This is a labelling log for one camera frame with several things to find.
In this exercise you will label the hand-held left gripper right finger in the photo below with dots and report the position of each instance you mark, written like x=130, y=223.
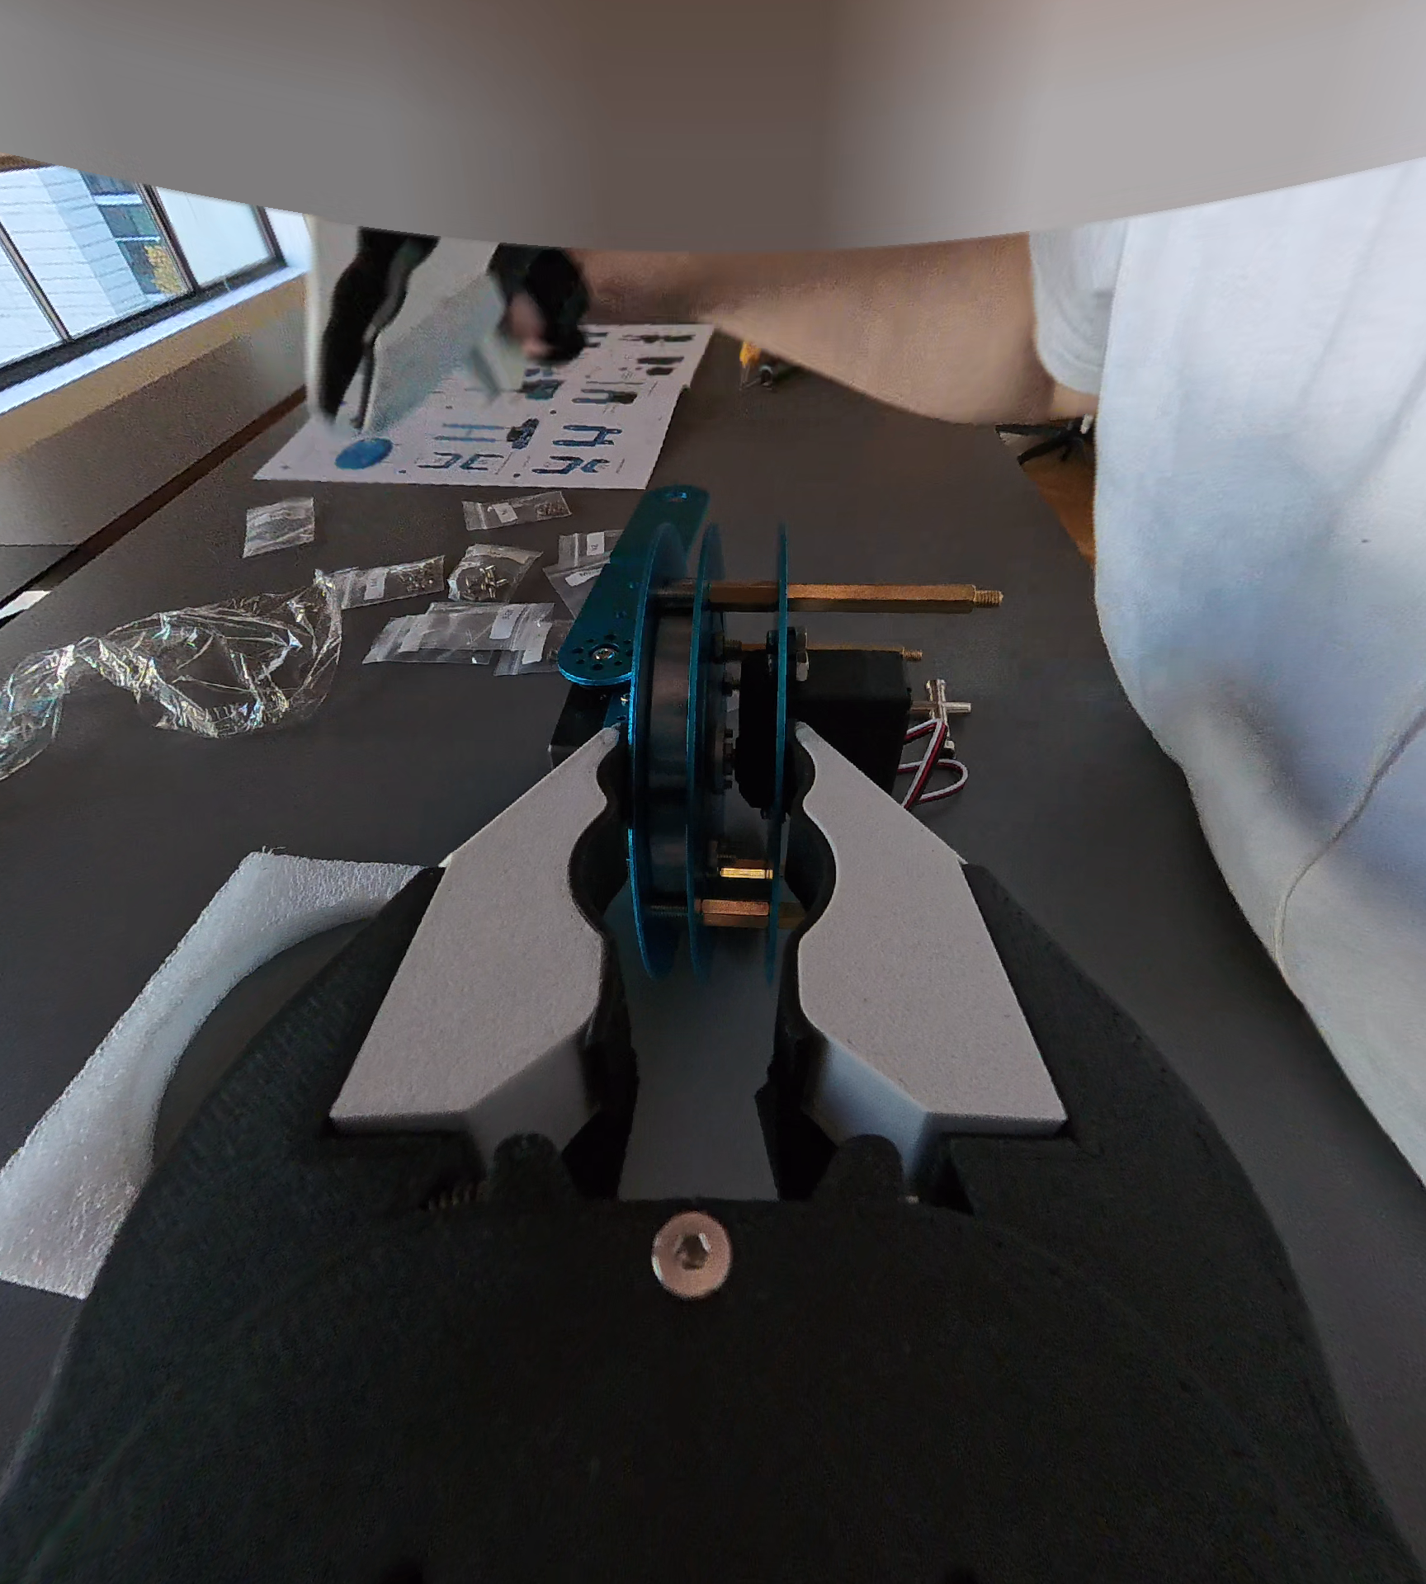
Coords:
x=923, y=990

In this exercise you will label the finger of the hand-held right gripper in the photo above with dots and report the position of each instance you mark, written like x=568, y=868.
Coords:
x=440, y=347
x=361, y=310

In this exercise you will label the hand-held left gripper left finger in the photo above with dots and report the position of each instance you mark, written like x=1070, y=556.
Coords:
x=465, y=978

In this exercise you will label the blue toy robot arm base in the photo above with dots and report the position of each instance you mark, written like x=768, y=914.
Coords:
x=609, y=626

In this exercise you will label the person's right forearm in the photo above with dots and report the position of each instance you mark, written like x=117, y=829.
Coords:
x=911, y=333

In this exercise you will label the printed instruction sheet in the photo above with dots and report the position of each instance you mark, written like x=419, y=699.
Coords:
x=615, y=421

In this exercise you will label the group of small screw bags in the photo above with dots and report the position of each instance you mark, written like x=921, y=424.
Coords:
x=465, y=626

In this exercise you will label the small metal cross wrench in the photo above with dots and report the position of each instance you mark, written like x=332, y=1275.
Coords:
x=948, y=705

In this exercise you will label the clear plastic wrap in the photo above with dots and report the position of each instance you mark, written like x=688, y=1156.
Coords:
x=206, y=668

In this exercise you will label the white foam packing piece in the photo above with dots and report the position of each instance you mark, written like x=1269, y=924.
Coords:
x=70, y=1176

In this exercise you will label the black office chair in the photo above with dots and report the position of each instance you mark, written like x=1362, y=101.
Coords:
x=1054, y=444

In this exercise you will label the person in white shirt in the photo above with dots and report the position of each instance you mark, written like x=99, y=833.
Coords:
x=1306, y=556

